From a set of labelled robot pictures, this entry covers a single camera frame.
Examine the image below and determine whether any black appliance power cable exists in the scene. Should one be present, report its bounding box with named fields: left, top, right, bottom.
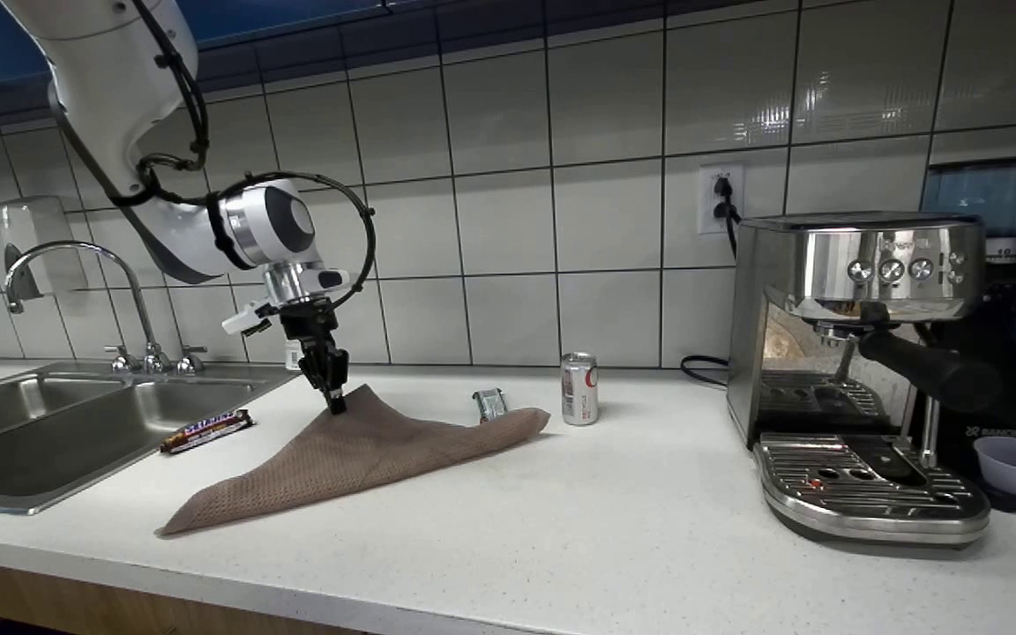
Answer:
left=679, top=171, right=747, bottom=389

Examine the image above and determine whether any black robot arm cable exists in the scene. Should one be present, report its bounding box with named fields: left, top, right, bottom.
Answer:
left=62, top=0, right=380, bottom=315

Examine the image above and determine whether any white wall outlet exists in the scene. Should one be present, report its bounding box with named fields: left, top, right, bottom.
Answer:
left=697, top=164, right=747, bottom=237

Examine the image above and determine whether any stainless steel espresso machine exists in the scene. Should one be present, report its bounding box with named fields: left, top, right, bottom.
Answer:
left=724, top=209, right=994, bottom=550

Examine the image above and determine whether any chrome sink faucet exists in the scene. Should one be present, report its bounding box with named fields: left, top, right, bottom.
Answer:
left=0, top=237, right=213, bottom=377

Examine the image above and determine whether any Snickers chocolate bar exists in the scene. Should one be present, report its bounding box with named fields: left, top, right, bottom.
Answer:
left=160, top=407, right=258, bottom=458

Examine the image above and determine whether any stainless steel sink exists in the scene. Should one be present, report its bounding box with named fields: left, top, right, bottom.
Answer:
left=0, top=358, right=290, bottom=518

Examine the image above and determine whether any silver soda can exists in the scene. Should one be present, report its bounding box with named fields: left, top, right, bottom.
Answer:
left=557, top=349, right=604, bottom=429

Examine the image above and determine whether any brown waffle towel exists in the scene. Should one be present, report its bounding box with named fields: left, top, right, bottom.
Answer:
left=156, top=381, right=556, bottom=538

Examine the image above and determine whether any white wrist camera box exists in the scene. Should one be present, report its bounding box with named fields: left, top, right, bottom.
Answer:
left=218, top=295, right=283, bottom=342

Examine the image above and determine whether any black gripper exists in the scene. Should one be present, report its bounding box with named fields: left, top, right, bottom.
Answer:
left=278, top=294, right=354, bottom=416

